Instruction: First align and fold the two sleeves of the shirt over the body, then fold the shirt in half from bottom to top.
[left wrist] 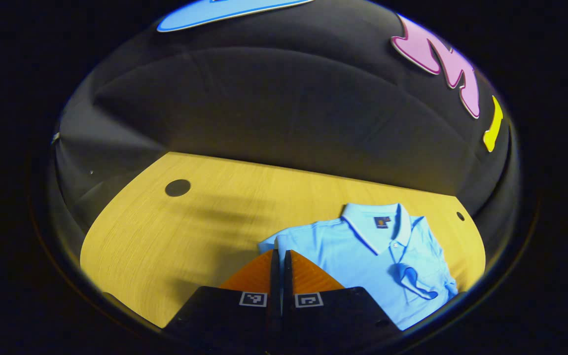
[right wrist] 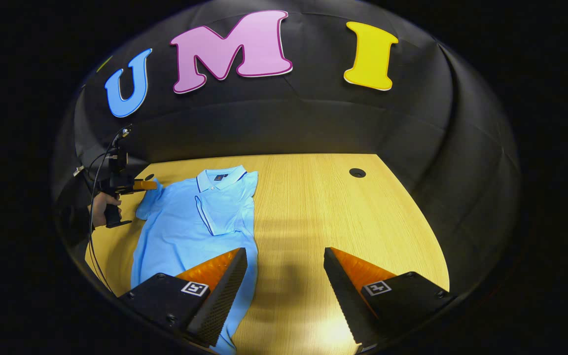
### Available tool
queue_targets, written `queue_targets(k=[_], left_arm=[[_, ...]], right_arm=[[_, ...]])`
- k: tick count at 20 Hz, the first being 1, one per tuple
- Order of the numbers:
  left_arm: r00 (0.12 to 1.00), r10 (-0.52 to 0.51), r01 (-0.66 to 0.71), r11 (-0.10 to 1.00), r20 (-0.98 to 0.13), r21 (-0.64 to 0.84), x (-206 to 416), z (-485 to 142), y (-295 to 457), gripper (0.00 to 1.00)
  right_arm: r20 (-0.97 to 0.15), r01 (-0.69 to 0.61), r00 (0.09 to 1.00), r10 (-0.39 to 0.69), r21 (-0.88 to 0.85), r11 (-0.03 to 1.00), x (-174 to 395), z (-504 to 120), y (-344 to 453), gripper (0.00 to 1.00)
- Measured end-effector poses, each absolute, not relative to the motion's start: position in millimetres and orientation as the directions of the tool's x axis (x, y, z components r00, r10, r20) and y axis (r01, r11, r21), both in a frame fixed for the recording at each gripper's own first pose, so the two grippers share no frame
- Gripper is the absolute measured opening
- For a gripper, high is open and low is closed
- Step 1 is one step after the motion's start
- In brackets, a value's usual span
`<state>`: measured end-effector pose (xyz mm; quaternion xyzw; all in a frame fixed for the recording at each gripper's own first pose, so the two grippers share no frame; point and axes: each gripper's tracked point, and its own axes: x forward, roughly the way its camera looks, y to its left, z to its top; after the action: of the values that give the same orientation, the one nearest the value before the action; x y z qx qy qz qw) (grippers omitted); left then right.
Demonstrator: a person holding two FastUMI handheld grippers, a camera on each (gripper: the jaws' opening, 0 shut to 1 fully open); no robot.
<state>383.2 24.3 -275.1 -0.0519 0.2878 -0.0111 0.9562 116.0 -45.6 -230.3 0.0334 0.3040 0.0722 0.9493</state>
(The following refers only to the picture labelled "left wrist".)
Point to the black backdrop cloth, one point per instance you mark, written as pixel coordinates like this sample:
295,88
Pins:
274,108

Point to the light blue T-shirt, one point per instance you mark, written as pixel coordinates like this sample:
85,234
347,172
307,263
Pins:
363,261

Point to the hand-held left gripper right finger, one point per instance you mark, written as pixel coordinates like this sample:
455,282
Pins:
333,315

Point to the silver cloth clip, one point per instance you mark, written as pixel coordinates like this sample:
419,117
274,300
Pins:
55,138

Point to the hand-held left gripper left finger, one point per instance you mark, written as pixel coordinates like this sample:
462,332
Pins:
234,315

